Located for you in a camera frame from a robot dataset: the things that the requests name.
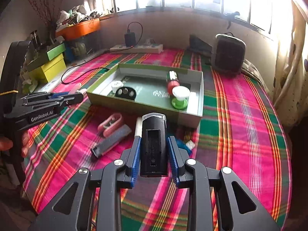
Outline pink and white clip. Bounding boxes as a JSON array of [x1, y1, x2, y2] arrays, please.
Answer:
[[97, 113, 123, 137]]

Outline small lime green box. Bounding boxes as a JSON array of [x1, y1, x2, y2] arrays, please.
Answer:
[[26, 43, 66, 71]]

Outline blue box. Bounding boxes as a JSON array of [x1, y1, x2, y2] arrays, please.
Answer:
[[64, 42, 75, 63]]

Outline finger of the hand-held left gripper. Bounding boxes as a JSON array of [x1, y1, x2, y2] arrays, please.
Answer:
[[20, 93, 85, 113], [49, 91, 71, 100]]

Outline orange tray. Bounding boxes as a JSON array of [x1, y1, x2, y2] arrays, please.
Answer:
[[56, 18, 100, 41]]

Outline grey heater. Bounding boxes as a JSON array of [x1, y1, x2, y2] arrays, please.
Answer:
[[210, 34, 246, 75]]

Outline grey black sharpening block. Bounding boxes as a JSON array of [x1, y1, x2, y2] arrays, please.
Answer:
[[91, 124, 132, 159]]

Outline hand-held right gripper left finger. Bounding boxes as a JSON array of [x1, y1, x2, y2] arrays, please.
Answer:
[[28, 135, 142, 231]]

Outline light pink case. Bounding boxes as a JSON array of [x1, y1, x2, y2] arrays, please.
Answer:
[[70, 83, 87, 96]]

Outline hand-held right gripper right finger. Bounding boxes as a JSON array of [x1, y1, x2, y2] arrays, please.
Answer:
[[167, 135, 281, 231]]

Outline pink green plaid blanket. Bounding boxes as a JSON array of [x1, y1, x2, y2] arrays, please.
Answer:
[[23, 48, 293, 231]]

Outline cream patterned curtain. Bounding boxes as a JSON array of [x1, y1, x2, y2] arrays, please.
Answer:
[[272, 0, 308, 126]]

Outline person's left hand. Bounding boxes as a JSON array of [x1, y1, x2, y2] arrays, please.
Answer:
[[0, 130, 31, 158]]

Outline red-capped bottle with green label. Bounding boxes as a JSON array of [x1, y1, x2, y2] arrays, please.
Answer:
[[166, 71, 180, 93]]

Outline black charger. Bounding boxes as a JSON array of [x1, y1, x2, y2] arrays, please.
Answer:
[[124, 32, 135, 47]]

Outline crumpled white tissue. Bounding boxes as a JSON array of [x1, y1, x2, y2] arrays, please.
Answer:
[[22, 73, 39, 93]]

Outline yellow box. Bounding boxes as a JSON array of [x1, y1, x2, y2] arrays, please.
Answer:
[[31, 53, 67, 84]]

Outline white power strip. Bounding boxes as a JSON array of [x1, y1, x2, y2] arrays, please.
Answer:
[[110, 43, 163, 54]]

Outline white power adapter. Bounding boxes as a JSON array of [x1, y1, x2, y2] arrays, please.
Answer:
[[133, 117, 143, 137]]

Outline striped grey cloth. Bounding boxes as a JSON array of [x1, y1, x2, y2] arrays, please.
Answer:
[[241, 59, 269, 92]]

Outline black charging cable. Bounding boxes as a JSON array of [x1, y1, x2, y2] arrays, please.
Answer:
[[61, 22, 143, 85]]

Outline crumpled white plastic bags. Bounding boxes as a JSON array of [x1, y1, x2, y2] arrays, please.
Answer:
[[56, 3, 113, 26]]

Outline glass vase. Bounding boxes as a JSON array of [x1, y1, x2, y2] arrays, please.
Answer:
[[30, 30, 42, 52]]

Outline dried flower branches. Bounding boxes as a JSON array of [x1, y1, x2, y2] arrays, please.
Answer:
[[25, 0, 64, 29]]

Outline black disc with three holes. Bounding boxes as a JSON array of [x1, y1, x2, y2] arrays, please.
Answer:
[[115, 87, 137, 101]]

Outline white flat package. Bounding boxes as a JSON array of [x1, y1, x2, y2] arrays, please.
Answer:
[[38, 76, 75, 93]]

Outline black window latch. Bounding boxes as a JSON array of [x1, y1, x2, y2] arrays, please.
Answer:
[[226, 12, 241, 29]]

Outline white round jar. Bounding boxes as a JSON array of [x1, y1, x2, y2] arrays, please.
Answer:
[[111, 80, 124, 94]]

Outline green cardboard box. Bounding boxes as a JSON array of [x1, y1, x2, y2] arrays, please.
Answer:
[[87, 63, 204, 128]]

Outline black rectangular device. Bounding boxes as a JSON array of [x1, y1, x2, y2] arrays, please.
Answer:
[[140, 113, 168, 177]]

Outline blue glitter case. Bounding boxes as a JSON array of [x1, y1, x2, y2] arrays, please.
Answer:
[[174, 138, 195, 157]]

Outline clear plastic container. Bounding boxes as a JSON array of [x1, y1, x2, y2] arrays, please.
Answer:
[[70, 32, 101, 58]]

